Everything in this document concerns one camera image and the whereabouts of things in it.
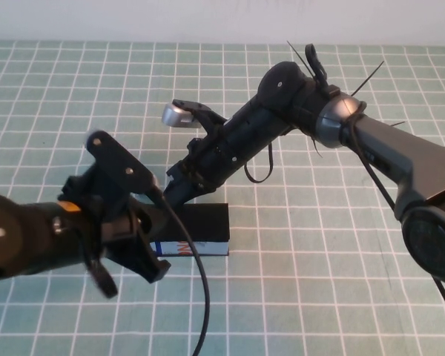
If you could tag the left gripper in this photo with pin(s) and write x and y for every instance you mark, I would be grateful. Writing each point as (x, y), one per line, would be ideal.
(96, 219)

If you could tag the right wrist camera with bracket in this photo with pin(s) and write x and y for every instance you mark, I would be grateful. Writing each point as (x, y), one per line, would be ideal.
(178, 115)

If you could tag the black glasses case printed side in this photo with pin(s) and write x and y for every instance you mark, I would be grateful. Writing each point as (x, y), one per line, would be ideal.
(207, 222)

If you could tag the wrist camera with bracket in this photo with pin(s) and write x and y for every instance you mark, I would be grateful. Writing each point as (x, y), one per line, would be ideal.
(115, 159)
(178, 115)

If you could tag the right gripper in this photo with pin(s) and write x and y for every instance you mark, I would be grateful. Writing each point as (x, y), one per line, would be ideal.
(215, 163)

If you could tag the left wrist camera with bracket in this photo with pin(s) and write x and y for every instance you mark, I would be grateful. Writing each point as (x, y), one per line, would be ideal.
(115, 159)

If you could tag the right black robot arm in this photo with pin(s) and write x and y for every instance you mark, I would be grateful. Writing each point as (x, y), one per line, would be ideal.
(393, 148)

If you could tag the black zip tie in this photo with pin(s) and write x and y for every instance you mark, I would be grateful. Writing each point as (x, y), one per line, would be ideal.
(317, 148)
(369, 78)
(299, 56)

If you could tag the green checked tablecloth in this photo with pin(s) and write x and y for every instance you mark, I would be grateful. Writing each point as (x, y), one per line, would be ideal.
(319, 259)

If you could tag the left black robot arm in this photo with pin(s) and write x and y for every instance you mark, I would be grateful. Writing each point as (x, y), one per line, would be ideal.
(22, 237)

